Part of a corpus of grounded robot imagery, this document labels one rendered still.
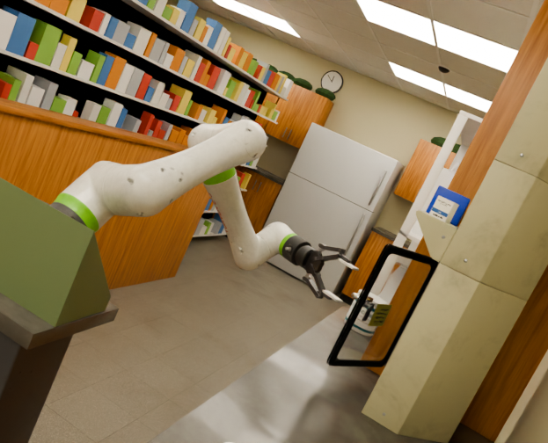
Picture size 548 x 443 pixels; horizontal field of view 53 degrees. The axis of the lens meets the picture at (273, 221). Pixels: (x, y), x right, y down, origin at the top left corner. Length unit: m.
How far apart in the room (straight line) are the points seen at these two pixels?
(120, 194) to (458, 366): 1.00
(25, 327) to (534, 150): 1.27
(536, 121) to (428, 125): 5.67
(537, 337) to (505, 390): 0.20
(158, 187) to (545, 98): 0.98
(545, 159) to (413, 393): 0.69
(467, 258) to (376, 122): 5.82
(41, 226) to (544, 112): 1.23
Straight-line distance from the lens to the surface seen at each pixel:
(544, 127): 1.54
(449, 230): 1.51
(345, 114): 7.36
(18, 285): 1.39
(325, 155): 6.64
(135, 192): 1.32
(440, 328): 1.54
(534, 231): 1.58
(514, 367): 1.94
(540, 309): 1.91
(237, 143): 1.55
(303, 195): 6.67
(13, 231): 1.39
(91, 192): 1.43
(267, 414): 1.36
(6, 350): 1.44
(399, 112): 7.24
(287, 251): 1.87
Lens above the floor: 1.55
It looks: 9 degrees down
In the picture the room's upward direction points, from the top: 25 degrees clockwise
